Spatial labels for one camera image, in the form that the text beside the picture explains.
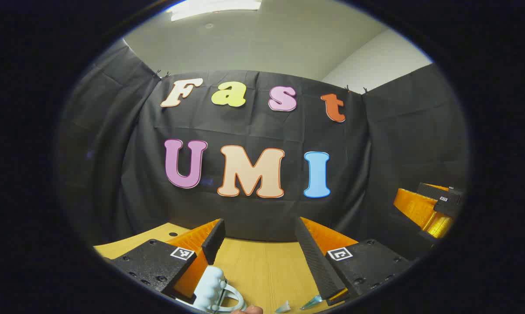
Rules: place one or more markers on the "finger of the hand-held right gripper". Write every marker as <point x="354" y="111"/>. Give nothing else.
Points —
<point x="415" y="207"/>

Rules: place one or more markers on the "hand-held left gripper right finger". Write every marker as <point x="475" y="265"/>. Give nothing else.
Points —
<point x="317" y="261"/>

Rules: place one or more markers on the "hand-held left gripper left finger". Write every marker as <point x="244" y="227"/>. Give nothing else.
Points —
<point x="214" y="242"/>

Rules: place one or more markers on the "blue skin care bottle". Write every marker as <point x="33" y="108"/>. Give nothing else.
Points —
<point x="311" y="302"/>

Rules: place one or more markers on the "light blue suitcase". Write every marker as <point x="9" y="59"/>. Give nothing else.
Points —
<point x="210" y="288"/>

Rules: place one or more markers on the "ceiling light panel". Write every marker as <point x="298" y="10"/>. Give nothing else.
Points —
<point x="214" y="8"/>

